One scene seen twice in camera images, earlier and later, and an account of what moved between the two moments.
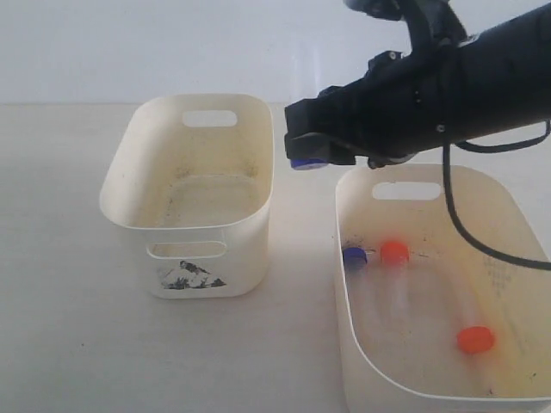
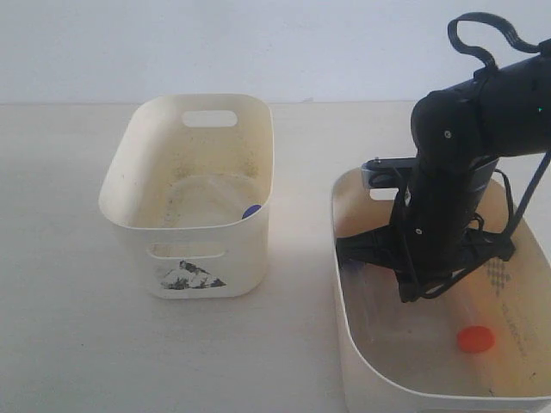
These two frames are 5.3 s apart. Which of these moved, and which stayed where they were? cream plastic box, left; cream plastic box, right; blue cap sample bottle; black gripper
Moved: blue cap sample bottle; black gripper
Stayed: cream plastic box, right; cream plastic box, left
